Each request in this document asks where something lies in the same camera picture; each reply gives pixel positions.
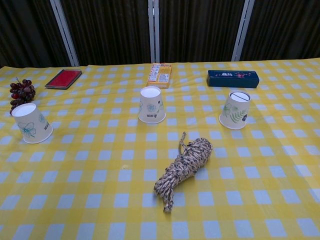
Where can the paper cup green fern print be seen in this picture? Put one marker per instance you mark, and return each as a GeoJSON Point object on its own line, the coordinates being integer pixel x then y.
{"type": "Point", "coordinates": [235, 112]}

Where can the paper cup large blue flower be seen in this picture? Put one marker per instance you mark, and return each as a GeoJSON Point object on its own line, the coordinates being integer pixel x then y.
{"type": "Point", "coordinates": [30, 125]}

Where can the paper cup small green flowers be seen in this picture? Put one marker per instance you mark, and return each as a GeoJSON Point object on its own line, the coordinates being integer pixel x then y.
{"type": "Point", "coordinates": [151, 107]}

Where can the orange yellow carton box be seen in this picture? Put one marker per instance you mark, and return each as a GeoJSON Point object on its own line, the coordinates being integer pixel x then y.
{"type": "Point", "coordinates": [160, 75]}

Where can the dark blue long box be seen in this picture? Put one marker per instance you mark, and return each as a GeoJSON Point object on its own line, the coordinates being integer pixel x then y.
{"type": "Point", "coordinates": [232, 78]}

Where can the yellow white checked tablecloth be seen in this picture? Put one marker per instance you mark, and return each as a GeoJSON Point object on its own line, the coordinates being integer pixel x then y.
{"type": "Point", "coordinates": [100, 187]}

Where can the red flat stamp pad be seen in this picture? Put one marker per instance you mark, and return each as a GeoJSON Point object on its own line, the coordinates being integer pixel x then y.
{"type": "Point", "coordinates": [63, 78]}

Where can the dark red grape bunch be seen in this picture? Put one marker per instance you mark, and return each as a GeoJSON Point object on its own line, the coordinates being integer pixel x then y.
{"type": "Point", "coordinates": [22, 91]}

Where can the grey partition frame post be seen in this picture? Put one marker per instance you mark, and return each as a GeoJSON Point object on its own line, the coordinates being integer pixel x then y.
{"type": "Point", "coordinates": [154, 30]}
{"type": "Point", "coordinates": [65, 35]}
{"type": "Point", "coordinates": [242, 32]}

